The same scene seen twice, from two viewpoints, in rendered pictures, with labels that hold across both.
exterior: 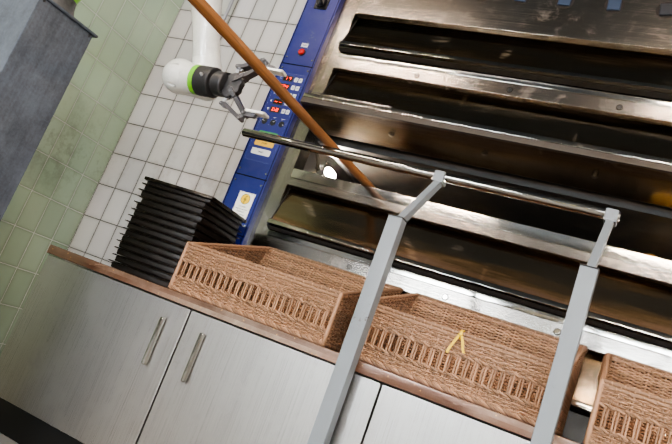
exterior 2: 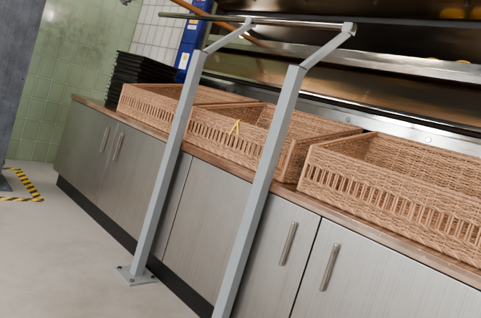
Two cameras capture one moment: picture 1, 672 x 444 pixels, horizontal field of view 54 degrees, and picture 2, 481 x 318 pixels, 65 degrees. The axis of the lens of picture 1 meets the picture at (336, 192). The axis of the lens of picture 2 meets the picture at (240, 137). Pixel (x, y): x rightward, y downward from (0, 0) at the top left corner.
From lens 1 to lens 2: 0.89 m
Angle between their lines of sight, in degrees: 23
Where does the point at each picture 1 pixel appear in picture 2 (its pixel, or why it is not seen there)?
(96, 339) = (86, 141)
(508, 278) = (320, 87)
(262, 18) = not seen: outside the picture
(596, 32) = not seen: outside the picture
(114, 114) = (127, 19)
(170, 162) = (154, 42)
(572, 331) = (280, 112)
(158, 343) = (107, 140)
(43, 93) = (30, 8)
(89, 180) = not seen: hidden behind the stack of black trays
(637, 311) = (401, 99)
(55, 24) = not seen: outside the picture
